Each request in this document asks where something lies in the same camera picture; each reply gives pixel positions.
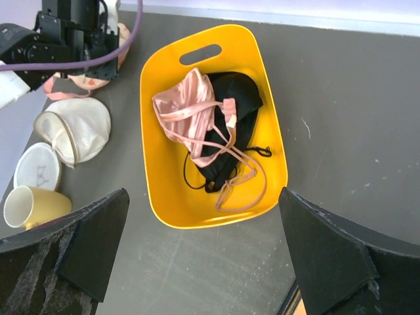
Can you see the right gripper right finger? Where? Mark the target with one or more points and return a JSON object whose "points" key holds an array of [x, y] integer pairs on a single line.
{"points": [[342, 267]]}

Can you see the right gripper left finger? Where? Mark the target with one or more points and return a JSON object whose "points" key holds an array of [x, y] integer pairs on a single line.
{"points": [[64, 266]]}

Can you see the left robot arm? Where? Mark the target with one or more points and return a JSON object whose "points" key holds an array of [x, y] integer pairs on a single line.
{"points": [[67, 38]]}

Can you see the white mesh laundry bag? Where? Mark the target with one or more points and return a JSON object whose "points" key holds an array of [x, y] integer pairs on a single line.
{"points": [[77, 129]]}

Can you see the pink satin bra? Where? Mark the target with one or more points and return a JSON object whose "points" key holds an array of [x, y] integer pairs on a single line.
{"points": [[214, 116]]}

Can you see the yellow mug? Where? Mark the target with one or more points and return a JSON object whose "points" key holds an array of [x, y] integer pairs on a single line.
{"points": [[27, 207]]}

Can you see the white marble plate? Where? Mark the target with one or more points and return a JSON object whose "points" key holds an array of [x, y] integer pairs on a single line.
{"points": [[38, 167]]}

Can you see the yellow plastic basket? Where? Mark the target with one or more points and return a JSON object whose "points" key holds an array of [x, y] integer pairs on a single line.
{"points": [[174, 182]]}

